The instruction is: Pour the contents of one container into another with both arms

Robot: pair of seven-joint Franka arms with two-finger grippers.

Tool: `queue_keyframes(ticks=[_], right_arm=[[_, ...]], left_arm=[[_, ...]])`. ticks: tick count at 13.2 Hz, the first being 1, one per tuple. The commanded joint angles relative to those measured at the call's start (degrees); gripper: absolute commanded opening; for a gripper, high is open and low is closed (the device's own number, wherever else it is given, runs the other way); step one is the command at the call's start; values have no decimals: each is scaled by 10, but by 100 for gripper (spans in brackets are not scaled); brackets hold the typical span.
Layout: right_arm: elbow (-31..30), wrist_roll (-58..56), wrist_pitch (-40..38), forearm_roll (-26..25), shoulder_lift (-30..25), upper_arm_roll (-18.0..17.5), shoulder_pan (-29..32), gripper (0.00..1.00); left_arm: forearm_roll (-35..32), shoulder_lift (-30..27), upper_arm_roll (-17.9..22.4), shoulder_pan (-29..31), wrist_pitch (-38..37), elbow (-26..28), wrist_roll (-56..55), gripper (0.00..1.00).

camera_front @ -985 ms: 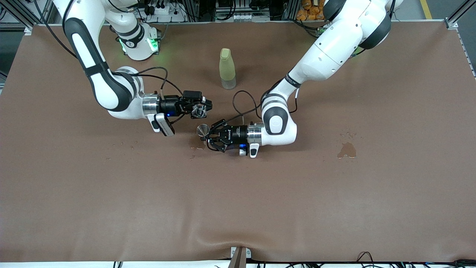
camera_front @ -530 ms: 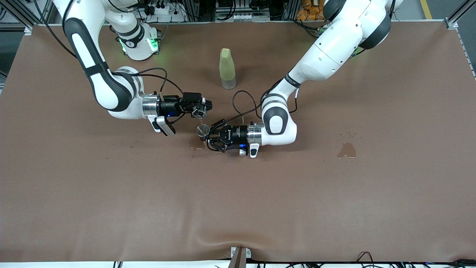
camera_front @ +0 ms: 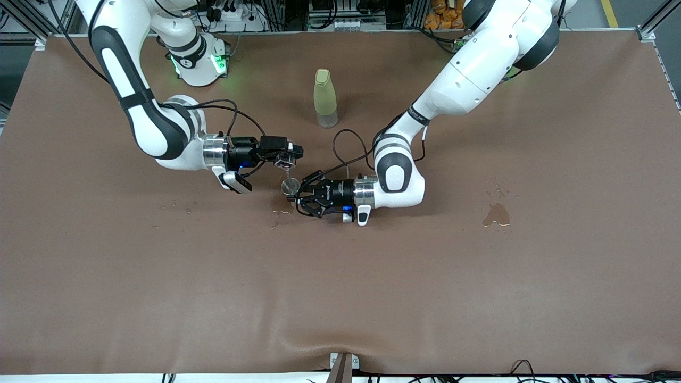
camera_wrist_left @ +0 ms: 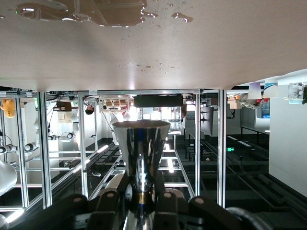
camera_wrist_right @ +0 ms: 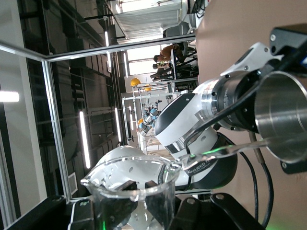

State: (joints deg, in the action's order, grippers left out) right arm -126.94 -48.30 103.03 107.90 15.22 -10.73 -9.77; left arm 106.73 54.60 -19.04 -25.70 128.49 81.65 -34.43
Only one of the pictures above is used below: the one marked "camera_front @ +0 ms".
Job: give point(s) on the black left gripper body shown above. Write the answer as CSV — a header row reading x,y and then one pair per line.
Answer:
x,y
337,193

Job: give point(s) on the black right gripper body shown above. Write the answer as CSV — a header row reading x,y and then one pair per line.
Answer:
x,y
240,151

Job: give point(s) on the clear glass measuring cup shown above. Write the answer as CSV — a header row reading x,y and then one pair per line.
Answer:
x,y
285,160

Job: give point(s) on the steel double cone jigger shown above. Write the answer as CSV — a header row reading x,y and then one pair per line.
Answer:
x,y
290,185

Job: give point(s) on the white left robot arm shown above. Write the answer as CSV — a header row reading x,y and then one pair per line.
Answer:
x,y
479,69

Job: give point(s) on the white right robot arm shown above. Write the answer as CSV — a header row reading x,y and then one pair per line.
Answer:
x,y
159,133

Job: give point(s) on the large brown liquid puddle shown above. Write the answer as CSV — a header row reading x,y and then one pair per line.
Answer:
x,y
279,205

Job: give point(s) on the yellow-green bottle with clear base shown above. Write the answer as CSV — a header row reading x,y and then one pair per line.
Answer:
x,y
325,96

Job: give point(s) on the brown table mat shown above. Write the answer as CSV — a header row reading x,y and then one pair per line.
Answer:
x,y
340,292

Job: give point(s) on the white power strip with plugs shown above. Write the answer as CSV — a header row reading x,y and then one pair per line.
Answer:
x,y
234,15

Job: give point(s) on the orange snack packets pile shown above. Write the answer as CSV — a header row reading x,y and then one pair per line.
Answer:
x,y
444,16

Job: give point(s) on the metal table clamp bracket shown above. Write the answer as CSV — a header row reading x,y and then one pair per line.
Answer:
x,y
345,367

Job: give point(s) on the aluminium frame profile structure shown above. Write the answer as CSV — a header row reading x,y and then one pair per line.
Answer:
x,y
657,24
32,21

